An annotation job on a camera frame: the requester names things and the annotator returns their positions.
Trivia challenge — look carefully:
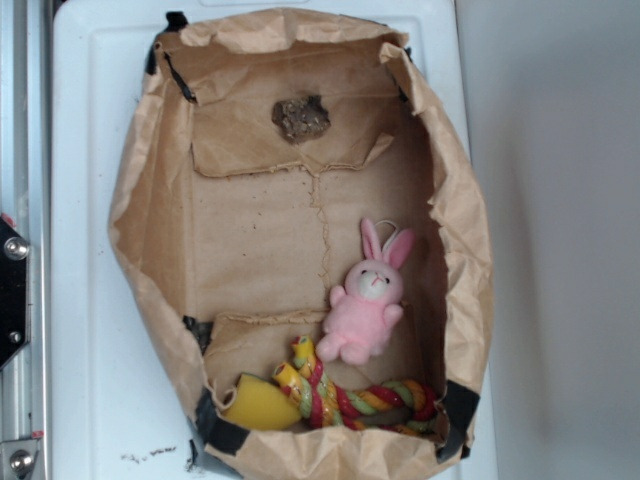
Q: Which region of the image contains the pink plush bunny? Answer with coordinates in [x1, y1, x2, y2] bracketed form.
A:
[316, 218, 416, 366]

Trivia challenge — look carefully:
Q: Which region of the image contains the brown rock clump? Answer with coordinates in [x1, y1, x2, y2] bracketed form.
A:
[272, 95, 331, 144]

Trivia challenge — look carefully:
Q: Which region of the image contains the multicolored twisted rope toy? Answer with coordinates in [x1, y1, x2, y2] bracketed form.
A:
[272, 335, 437, 437]

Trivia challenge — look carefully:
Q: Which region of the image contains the black metal bracket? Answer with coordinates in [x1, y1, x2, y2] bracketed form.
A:
[0, 213, 31, 369]

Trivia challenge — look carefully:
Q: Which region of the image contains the aluminium frame rail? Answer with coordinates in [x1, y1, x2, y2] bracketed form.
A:
[1, 1, 55, 479]

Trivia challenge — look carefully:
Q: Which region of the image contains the brown paper bag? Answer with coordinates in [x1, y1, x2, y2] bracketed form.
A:
[109, 7, 493, 479]

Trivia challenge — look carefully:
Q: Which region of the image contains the yellow sponge piece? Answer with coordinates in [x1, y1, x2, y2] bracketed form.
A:
[223, 373, 302, 431]

